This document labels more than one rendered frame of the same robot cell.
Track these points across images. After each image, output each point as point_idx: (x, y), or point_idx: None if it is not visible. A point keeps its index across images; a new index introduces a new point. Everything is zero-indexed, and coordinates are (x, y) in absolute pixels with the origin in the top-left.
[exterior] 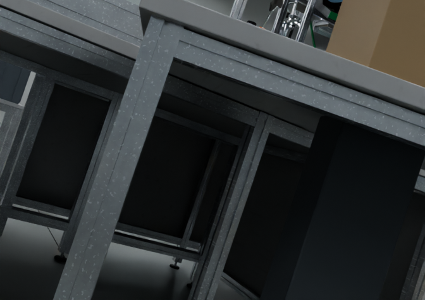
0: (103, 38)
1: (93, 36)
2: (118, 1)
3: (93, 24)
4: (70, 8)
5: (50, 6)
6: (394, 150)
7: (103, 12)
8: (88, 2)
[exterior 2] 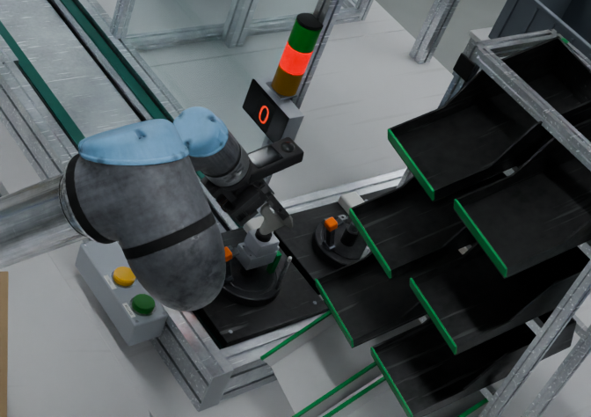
0: (4, 193)
1: (0, 187)
2: (54, 156)
3: (40, 170)
4: (28, 146)
5: (19, 138)
6: None
7: (46, 161)
8: (38, 146)
